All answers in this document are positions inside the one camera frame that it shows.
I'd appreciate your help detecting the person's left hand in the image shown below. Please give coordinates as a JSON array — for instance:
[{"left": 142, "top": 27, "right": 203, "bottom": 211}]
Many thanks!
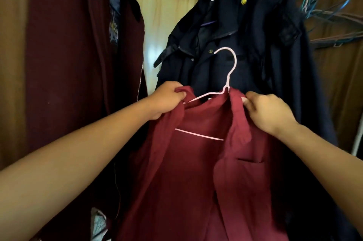
[{"left": 147, "top": 80, "right": 187, "bottom": 121}]

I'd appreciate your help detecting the person's right hand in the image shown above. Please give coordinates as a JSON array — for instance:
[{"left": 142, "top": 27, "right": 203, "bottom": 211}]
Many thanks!
[{"left": 241, "top": 91, "right": 298, "bottom": 138}]

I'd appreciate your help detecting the pink wire hanger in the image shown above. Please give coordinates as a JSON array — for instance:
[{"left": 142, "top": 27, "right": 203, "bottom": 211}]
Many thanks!
[{"left": 174, "top": 46, "right": 247, "bottom": 142}]

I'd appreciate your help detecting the dark navy jacket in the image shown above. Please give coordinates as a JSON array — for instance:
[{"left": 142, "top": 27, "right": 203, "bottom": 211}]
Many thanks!
[{"left": 153, "top": 0, "right": 363, "bottom": 241}]

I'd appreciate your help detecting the wooden wardrobe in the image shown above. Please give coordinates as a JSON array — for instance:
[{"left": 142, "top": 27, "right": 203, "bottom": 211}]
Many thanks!
[{"left": 0, "top": 0, "right": 363, "bottom": 241}]

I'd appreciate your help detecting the black graphic t-shirt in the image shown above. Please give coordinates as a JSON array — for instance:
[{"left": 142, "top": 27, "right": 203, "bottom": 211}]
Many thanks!
[{"left": 107, "top": 0, "right": 142, "bottom": 51}]

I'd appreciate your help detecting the dark red shirt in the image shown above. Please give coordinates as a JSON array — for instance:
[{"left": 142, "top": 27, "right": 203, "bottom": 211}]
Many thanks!
[{"left": 115, "top": 85, "right": 290, "bottom": 241}]

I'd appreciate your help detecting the maroon zip jacket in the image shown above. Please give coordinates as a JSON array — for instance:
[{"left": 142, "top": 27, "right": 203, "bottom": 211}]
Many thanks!
[{"left": 25, "top": 0, "right": 148, "bottom": 241}]

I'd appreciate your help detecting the person's right forearm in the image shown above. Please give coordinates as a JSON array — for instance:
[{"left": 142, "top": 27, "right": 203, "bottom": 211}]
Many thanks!
[{"left": 278, "top": 122, "right": 363, "bottom": 236}]

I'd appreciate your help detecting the person's left forearm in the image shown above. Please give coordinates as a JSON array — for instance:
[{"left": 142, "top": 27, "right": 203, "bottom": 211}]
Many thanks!
[{"left": 0, "top": 99, "right": 155, "bottom": 241}]

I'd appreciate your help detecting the green quilted bedding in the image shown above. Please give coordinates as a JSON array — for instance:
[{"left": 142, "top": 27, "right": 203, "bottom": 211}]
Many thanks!
[{"left": 90, "top": 207, "right": 108, "bottom": 241}]

